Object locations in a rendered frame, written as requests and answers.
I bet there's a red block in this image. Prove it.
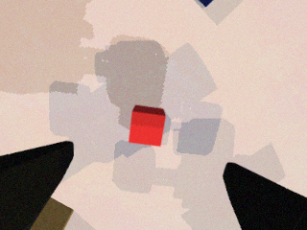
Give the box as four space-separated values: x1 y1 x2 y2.
128 104 166 147

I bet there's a blue cube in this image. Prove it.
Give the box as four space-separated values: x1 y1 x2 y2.
200 0 214 7

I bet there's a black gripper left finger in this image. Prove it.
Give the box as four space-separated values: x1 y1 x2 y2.
0 141 74 230

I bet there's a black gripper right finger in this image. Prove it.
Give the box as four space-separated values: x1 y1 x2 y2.
223 162 307 230

